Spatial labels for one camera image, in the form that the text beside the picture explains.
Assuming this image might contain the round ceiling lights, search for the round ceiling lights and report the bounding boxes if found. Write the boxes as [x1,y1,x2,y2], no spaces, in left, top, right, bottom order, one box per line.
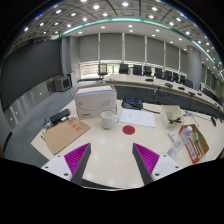
[19,0,224,79]

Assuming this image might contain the grey floor cabinet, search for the grey floor cabinet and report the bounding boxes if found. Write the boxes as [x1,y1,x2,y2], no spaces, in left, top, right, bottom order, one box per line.
[53,75,73,93]

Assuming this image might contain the long curved conference desk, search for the long curved conference desk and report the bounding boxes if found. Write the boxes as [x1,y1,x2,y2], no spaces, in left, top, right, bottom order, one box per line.
[77,73,224,121]

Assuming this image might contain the thin grey cable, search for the thin grey cable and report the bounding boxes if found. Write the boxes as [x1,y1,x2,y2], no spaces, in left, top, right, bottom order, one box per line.
[184,111,201,128]

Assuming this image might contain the black power adapter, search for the black power adapter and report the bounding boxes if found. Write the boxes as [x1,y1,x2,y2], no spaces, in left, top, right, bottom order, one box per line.
[49,108,72,126]

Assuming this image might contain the clear plastic water bottle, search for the clear plastic water bottle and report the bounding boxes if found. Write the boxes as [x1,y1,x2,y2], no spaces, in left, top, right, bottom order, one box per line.
[166,125,194,160]

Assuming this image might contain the black desk telephone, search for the black desk telephone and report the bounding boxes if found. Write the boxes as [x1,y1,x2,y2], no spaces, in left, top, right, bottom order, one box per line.
[121,96,144,111]

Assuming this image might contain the white open organizer box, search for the white open organizer box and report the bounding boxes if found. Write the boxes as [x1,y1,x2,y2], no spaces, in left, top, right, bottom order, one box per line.
[159,104,186,129]

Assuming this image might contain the white cardboard paper box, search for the white cardboard paper box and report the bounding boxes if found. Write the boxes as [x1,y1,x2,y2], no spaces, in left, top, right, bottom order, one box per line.
[73,83,118,120]

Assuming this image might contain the white ceramic mug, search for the white ceramic mug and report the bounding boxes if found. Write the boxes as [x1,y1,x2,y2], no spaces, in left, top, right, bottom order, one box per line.
[100,110,120,130]

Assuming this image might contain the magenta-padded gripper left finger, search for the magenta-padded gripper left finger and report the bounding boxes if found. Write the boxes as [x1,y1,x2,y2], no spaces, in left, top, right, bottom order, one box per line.
[40,142,92,186]

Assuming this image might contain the brown cardboard tray box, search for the brown cardboard tray box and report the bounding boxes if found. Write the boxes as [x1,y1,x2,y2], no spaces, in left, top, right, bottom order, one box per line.
[178,123,210,165]

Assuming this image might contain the brown paper envelope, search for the brown paper envelope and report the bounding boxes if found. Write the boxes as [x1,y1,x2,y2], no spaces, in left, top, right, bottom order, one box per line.
[42,118,92,156]

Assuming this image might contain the black office chairs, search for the black office chairs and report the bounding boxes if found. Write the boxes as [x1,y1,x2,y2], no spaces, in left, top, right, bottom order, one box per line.
[118,63,214,98]

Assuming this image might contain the black binder clip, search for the black binder clip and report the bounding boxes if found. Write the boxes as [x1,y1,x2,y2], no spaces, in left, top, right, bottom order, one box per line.
[168,117,183,125]

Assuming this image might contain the white printed paper sheet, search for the white printed paper sheet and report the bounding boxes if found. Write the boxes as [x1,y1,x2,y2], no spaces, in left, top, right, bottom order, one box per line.
[119,108,157,128]

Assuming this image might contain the black telephone cable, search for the black telephone cable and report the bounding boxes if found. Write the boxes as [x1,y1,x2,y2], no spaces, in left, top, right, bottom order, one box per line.
[133,103,161,115]

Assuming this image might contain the flat round red coaster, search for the flat round red coaster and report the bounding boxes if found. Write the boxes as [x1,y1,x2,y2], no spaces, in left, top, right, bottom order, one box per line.
[122,124,136,136]

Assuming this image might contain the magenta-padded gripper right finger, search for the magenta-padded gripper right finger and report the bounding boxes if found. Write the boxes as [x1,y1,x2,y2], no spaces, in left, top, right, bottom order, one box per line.
[132,142,183,186]

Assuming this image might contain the black desk microphones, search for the black desk microphones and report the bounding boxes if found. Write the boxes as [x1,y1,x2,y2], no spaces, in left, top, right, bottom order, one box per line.
[144,77,198,98]

